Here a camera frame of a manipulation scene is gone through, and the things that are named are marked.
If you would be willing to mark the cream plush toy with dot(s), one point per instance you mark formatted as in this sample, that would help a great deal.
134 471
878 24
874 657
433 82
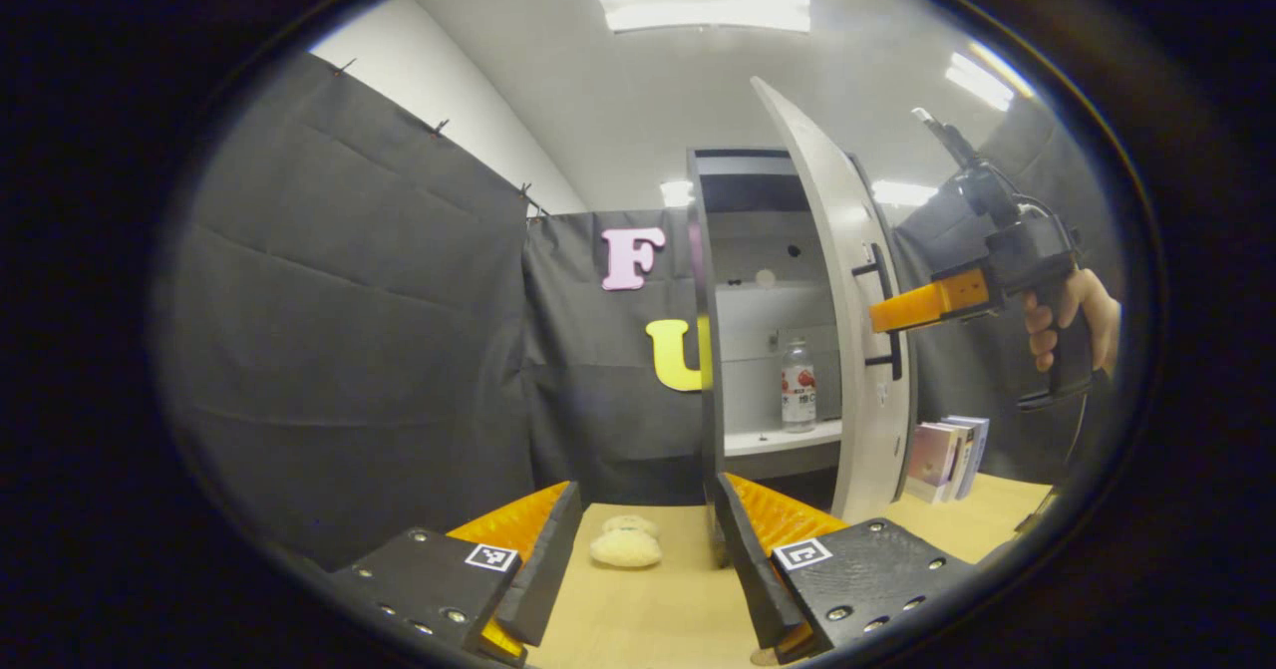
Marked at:
626 546

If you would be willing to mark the small distant ceiling light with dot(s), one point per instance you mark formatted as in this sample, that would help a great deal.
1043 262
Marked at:
676 193

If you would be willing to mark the white cabinet shelf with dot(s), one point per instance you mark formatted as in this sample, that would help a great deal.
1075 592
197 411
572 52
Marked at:
783 440

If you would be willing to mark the large ceiling light panel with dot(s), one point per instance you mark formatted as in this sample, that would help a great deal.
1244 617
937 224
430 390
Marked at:
703 1

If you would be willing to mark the clear bottle with cherry label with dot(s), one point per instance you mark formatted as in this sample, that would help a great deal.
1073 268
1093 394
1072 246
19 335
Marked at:
797 390

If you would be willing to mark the black backdrop cloth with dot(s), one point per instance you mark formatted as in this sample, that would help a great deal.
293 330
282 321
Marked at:
349 350

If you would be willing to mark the grey cabinet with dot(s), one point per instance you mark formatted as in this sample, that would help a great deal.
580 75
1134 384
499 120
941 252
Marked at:
706 430

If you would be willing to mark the blue book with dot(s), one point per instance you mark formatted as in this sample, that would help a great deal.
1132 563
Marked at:
980 445

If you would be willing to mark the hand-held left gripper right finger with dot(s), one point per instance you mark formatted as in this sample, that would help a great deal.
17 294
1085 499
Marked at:
748 569

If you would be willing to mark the round beige coaster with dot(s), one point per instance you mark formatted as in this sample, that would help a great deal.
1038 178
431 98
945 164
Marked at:
763 658

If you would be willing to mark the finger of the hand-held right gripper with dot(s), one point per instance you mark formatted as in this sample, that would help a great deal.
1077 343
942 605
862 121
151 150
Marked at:
927 305

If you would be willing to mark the white book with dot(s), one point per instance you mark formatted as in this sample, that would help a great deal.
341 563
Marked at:
962 460

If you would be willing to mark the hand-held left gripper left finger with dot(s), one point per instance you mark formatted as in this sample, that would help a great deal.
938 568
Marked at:
543 569

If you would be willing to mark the long ceiling light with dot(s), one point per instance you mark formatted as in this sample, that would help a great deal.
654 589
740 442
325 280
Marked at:
982 81

